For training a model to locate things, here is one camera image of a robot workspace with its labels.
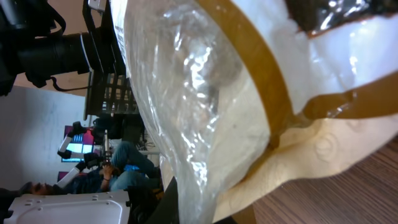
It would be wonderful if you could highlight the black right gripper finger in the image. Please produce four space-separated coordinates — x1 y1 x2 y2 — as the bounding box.
146 177 180 224

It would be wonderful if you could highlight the brown white snack pouch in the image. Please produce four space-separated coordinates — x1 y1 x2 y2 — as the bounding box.
110 0 397 223

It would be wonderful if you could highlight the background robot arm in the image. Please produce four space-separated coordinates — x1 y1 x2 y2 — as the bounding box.
56 121 100 188

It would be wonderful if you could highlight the seated person in background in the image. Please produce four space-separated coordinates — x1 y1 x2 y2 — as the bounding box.
19 141 161 195

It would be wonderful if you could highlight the background monitor screen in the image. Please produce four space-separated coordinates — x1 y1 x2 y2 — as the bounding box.
59 126 94 163

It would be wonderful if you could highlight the grey plastic basket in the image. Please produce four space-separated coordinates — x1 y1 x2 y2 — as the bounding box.
83 71 138 120

